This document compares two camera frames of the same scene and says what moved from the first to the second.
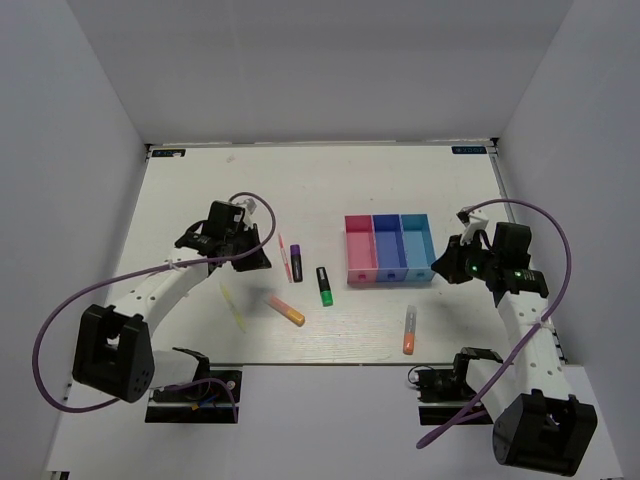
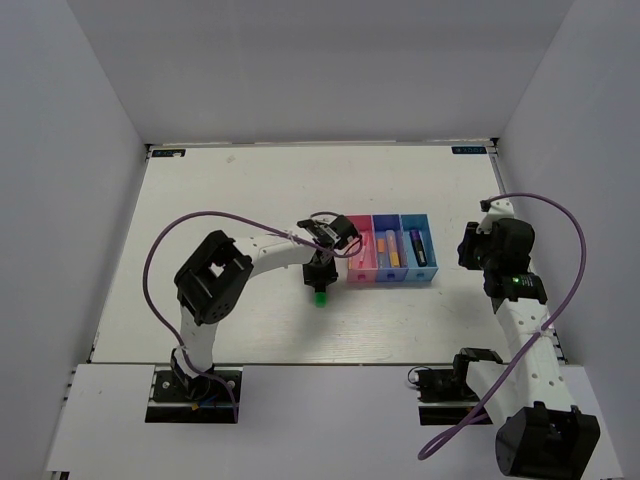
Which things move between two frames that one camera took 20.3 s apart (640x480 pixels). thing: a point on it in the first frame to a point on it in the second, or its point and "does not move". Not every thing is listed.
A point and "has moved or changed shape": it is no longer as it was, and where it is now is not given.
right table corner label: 469,149 does not move
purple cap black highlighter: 297,271 has moved or changed shape
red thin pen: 285,258 has moved or changed shape
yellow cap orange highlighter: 287,312 to 392,248
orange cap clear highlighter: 410,330 to 381,253
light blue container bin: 418,247 does not move
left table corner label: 169,153 does not move
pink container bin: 362,264 does not move
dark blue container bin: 390,248 does not move
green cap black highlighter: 327,298 has moved or changed shape
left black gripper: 254,262 to 329,276
